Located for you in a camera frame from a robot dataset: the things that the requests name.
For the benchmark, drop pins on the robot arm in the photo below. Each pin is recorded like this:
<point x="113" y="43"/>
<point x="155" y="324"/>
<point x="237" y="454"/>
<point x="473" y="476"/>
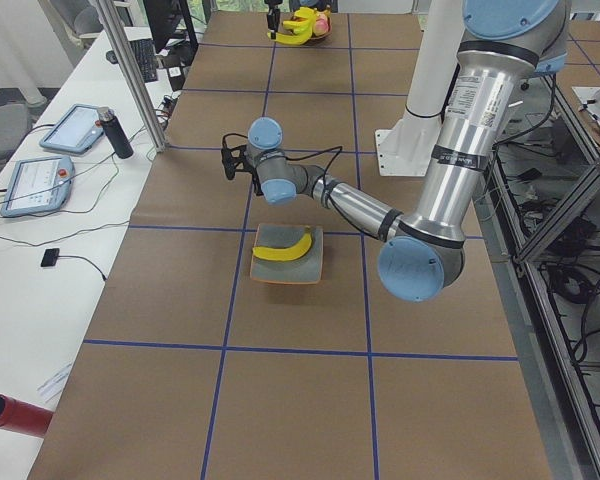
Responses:
<point x="472" y="57"/>

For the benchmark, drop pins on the teach pendant far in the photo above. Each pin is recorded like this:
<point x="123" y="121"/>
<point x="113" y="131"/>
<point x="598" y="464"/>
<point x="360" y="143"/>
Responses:
<point x="76" y="132"/>

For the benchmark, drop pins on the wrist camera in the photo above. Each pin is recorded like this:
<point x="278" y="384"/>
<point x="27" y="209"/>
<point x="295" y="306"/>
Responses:
<point x="234" y="159"/>

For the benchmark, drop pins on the red cylinder tube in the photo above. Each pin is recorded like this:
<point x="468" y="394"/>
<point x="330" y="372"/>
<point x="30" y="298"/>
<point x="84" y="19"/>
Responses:
<point x="23" y="418"/>

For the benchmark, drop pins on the yellow banana brown tip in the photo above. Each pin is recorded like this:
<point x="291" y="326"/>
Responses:
<point x="302" y="243"/>

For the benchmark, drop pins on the aluminium frame rail right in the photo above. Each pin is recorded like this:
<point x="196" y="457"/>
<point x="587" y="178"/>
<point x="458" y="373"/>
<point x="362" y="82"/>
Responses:
<point x="540" y="212"/>

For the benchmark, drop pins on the black water bottle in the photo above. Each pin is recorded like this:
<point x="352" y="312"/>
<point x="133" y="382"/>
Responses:
<point x="114" y="132"/>

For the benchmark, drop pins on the teach pendant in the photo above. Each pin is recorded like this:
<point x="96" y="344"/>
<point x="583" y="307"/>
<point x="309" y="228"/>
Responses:
<point x="76" y="132"/>
<point x="41" y="185"/>

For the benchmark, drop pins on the black keyboard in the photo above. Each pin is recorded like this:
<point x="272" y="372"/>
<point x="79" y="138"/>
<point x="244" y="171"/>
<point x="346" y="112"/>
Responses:
<point x="144" y="53"/>

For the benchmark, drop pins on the yellow banana at edge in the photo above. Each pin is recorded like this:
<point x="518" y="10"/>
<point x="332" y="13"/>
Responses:
<point x="301" y="19"/>

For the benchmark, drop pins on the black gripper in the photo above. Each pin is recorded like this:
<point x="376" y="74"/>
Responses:
<point x="270" y="19"/>
<point x="256" y="186"/>

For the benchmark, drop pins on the pink red apple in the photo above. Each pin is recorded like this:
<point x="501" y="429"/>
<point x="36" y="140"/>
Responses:
<point x="321" y="26"/>

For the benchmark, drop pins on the greenish yellow banana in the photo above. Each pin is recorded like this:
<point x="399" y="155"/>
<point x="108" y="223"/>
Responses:
<point x="292" y="39"/>

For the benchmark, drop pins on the grey office chair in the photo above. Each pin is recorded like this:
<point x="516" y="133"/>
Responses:
<point x="15" y="124"/>

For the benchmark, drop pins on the paper slips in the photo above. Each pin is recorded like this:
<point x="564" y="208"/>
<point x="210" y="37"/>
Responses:
<point x="55" y="385"/>

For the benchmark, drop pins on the brown wicker basket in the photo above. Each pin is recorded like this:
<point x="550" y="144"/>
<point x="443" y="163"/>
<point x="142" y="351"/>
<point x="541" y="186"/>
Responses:
<point x="328" y="14"/>

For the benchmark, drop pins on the aluminium frame post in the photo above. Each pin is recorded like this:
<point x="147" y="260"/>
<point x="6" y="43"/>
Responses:
<point x="120" y="44"/>

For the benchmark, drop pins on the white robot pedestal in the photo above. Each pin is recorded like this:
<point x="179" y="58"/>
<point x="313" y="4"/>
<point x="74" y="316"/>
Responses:
<point x="405" y="150"/>

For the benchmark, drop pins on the grey square plate orange rim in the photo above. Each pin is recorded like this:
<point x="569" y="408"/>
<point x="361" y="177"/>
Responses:
<point x="303" y="271"/>

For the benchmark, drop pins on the black monitor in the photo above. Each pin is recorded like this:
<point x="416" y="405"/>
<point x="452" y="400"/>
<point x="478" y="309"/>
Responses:
<point x="163" y="18"/>

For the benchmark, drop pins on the teach pendant near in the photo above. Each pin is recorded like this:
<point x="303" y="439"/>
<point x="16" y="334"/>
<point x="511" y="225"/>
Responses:
<point x="41" y="185"/>

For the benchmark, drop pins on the black small puck device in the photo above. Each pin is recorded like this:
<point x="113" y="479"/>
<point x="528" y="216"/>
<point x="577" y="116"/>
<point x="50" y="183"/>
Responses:
<point x="50" y="257"/>

